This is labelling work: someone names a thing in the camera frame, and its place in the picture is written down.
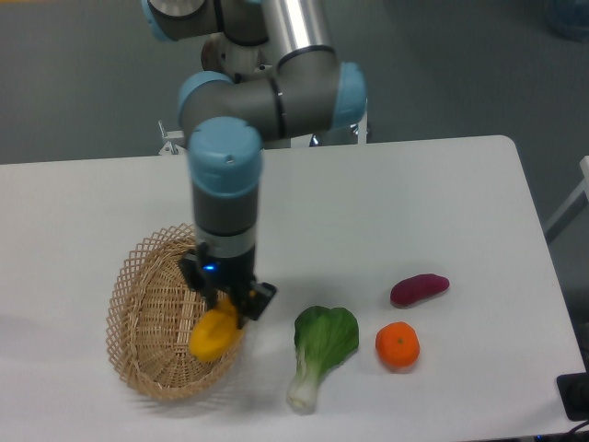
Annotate black device at table edge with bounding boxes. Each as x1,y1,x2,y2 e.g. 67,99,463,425
556,372,588,422

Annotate white furniture frame at right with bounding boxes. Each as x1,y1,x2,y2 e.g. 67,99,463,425
543,156,588,244

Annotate green bok choy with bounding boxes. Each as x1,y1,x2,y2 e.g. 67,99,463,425
286,306,360,414

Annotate purple sweet potato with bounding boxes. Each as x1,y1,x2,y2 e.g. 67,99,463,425
389,273,450,308

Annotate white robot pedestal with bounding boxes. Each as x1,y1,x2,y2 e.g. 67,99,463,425
201,32,274,83

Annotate orange tangerine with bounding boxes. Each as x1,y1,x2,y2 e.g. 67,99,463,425
375,321,421,369

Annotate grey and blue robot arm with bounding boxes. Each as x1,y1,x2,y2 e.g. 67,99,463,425
142,1,367,328

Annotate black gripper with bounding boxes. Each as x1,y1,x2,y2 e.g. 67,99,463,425
179,240,278,330

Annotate white metal base frame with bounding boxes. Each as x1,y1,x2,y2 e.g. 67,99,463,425
157,114,372,156

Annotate yellow mango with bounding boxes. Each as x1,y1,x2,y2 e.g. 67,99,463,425
189,297,242,363

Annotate woven wicker basket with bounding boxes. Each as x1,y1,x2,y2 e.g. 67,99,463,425
106,224,244,401

